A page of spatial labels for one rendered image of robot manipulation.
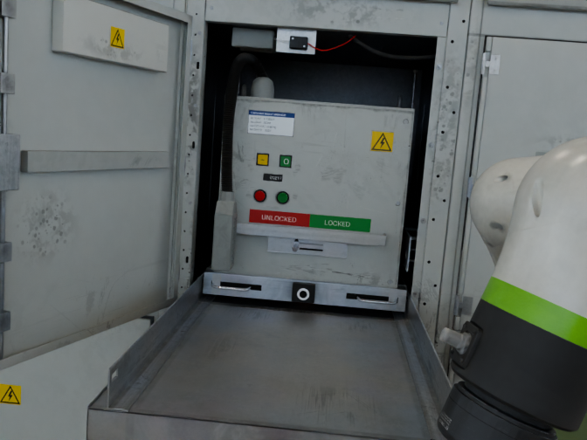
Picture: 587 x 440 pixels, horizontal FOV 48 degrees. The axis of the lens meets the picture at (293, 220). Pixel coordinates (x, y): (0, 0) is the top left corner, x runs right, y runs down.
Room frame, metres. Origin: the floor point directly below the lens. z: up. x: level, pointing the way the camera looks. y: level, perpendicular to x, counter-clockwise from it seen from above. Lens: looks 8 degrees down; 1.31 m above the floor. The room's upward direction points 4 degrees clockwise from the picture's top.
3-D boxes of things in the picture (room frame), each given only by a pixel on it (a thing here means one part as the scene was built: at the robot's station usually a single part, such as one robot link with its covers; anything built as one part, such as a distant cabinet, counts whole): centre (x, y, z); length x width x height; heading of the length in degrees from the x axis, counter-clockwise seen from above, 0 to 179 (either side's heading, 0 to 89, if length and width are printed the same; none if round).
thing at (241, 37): (2.05, -0.06, 1.18); 0.78 x 0.69 x 0.79; 177
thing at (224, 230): (1.64, 0.17, 1.04); 0.08 x 0.05 x 0.17; 177
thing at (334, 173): (1.70, -0.04, 1.15); 0.48 x 0.01 x 0.48; 87
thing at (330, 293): (1.72, -0.04, 0.89); 0.54 x 0.05 x 0.06; 87
